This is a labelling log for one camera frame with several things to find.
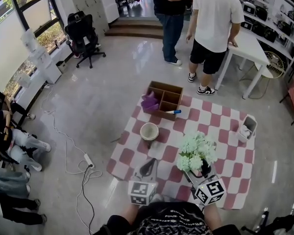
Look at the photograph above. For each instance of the white cabinet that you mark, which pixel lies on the white cabinet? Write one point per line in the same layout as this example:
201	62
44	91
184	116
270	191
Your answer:
110	6

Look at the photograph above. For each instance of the red white checkered cloth table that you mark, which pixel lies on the red white checkered cloth table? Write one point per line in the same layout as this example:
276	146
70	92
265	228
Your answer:
225	155

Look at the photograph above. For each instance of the blue white marker pen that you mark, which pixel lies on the blue white marker pen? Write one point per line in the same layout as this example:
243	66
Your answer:
175	111

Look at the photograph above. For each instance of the red bag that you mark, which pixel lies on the red bag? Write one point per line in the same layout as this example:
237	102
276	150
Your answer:
76	55

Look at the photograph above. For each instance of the brown white coconut bowl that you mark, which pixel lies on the brown white coconut bowl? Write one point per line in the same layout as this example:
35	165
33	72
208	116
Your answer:
149	131

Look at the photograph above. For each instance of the plain white table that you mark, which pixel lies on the plain white table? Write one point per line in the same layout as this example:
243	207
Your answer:
247	48

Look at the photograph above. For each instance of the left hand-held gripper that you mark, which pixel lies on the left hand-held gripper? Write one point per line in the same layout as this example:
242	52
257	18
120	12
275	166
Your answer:
142	192

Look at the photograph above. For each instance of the wooden divided organizer box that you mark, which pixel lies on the wooden divided organizer box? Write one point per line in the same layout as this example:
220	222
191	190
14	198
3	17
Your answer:
172	97

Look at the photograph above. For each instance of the white shelf rack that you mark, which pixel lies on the white shelf rack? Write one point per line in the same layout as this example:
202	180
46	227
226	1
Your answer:
276	29

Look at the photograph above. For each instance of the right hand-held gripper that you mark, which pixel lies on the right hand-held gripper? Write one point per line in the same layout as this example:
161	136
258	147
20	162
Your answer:
210	191

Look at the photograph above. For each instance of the black office chair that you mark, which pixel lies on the black office chair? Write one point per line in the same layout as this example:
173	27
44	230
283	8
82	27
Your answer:
264	219
82	30

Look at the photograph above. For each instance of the white power strip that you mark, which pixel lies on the white power strip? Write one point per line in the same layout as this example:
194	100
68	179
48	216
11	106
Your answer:
88	159

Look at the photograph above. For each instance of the person's right forearm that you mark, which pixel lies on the person's right forearm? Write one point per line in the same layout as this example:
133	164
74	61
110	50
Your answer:
213	217

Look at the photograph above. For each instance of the small white desktop bin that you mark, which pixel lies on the small white desktop bin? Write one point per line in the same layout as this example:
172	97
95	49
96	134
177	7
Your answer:
251	125

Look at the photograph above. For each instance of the wooden steps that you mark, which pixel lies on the wooden steps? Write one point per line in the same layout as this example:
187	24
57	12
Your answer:
134	28

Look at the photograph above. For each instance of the person's left shoe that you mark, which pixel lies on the person's left shoe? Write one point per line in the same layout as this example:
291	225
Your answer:
158	197

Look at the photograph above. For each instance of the white plastic container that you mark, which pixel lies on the white plastic container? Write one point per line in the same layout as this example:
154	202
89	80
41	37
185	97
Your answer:
24	79

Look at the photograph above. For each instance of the person's black printed shirt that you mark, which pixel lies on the person's black printed shirt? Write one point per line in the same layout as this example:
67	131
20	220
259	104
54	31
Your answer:
171	219

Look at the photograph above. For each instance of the purple cloth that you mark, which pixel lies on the purple cloth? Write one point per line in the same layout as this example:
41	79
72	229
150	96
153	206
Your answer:
149	104

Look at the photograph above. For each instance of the pale green artificial flowers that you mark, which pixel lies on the pale green artificial flowers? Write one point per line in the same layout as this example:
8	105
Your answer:
196	146

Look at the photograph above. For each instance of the large black framed window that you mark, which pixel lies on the large black framed window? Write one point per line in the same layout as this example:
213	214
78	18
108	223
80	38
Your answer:
7	48

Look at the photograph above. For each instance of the rows of black cases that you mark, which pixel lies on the rows of black cases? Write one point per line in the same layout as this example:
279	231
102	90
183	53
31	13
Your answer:
261	13

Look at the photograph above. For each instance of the person's left forearm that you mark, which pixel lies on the person's left forearm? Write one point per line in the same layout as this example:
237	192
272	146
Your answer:
129	214

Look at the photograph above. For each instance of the white water dispenser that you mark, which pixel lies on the white water dispenser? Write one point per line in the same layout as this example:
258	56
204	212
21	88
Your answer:
46	65

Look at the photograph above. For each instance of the small grey waste basket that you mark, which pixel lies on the small grey waste basket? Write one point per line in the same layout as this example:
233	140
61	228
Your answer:
61	67

